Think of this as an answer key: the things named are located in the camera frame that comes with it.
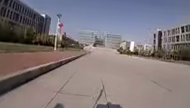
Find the white pole with red banner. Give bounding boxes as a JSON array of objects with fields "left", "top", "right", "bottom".
[{"left": 52, "top": 13, "right": 66, "bottom": 52}]

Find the grass strip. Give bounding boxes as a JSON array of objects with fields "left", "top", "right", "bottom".
[{"left": 0, "top": 40, "right": 84, "bottom": 64}]

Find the red brick path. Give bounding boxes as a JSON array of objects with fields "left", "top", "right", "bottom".
[{"left": 0, "top": 43, "right": 86, "bottom": 93}]

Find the small white building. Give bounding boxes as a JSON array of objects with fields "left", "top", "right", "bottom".
[{"left": 119, "top": 39, "right": 153, "bottom": 53}]

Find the pale building with dark windows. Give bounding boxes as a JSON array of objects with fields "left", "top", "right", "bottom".
[{"left": 151, "top": 13, "right": 190, "bottom": 55}]

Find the pale glass building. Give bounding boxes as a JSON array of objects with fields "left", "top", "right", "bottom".
[{"left": 77, "top": 28, "right": 123, "bottom": 50}]

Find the row of bushes and trees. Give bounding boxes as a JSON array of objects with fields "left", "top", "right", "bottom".
[{"left": 116, "top": 36, "right": 190, "bottom": 63}]

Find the grey stone kerb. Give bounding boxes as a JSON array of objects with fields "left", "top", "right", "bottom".
[{"left": 0, "top": 43, "right": 90, "bottom": 108}]

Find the grey concrete paved ground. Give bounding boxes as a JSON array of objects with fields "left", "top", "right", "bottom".
[{"left": 0, "top": 37, "right": 190, "bottom": 108}]

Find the dark glass building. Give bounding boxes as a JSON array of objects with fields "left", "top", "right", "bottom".
[{"left": 0, "top": 0, "right": 54, "bottom": 37}]

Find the row of green trees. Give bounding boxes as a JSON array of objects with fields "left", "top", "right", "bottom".
[{"left": 0, "top": 18, "right": 87, "bottom": 51}]

